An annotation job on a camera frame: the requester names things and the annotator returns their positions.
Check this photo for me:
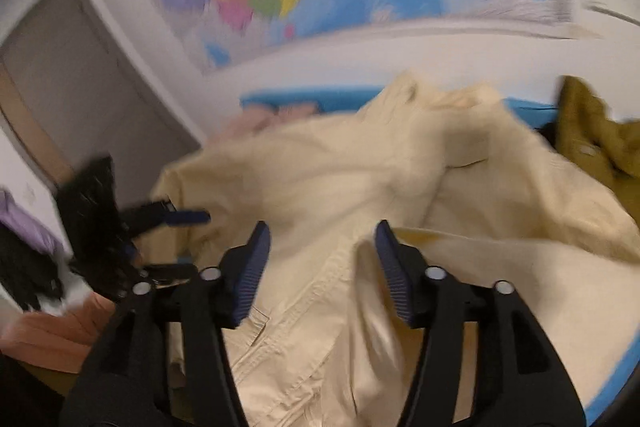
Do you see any purple cloth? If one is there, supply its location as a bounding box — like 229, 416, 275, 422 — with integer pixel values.
0, 189, 63, 258

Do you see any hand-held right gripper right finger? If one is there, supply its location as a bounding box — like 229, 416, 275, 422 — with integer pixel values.
375, 220, 587, 427

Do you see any black cloth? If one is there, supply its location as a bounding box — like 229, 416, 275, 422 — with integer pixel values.
0, 237, 63, 314

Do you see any pink cloth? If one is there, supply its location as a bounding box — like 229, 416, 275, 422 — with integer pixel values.
210, 103, 321, 142

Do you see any grey door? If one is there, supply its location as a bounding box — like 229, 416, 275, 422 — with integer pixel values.
0, 0, 206, 190

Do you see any peach cloth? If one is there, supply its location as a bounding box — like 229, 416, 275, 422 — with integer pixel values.
0, 294, 118, 374

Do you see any blue table cover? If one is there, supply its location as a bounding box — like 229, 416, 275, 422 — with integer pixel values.
240, 87, 640, 415

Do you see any olive green garment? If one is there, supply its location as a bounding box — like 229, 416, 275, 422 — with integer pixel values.
555, 76, 640, 228

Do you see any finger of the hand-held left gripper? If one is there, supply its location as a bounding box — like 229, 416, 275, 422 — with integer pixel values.
122, 201, 212, 238
141, 262, 199, 284

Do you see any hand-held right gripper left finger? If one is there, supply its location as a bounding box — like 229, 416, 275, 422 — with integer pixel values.
59, 221, 272, 427

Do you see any cream jacket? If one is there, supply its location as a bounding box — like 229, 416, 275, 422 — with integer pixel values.
150, 69, 640, 427

